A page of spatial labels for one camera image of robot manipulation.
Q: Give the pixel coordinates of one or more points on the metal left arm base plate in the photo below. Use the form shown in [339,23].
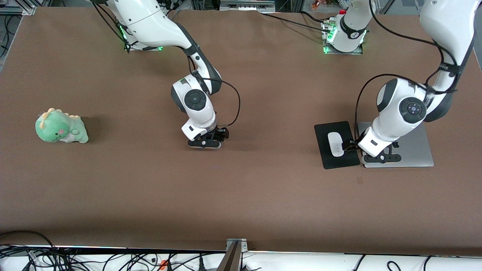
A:
[358,52]

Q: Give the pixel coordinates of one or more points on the silver closed laptop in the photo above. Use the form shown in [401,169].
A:
[418,150]

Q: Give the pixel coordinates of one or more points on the green dinosaur plush toy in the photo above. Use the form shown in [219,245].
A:
[60,128]

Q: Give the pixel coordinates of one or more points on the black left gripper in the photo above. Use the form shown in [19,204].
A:
[351,145]

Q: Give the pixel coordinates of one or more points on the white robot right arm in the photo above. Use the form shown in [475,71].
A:
[150,22]

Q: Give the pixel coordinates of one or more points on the grey metal box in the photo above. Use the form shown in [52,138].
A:
[246,4]

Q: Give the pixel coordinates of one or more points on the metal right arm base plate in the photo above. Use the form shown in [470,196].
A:
[156,49]

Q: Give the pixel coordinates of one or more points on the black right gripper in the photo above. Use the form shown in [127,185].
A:
[221,133]

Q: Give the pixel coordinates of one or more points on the aluminium post with bracket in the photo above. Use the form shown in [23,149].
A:
[232,254]

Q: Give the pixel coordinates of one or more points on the white computer mouse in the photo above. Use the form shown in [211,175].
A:
[334,143]

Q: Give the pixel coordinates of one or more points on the black mouse pad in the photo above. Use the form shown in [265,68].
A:
[327,162]

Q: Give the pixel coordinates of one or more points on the aluminium frame profile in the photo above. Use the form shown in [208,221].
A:
[17,8]

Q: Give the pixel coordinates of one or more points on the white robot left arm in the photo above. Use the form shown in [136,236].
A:
[399,113]

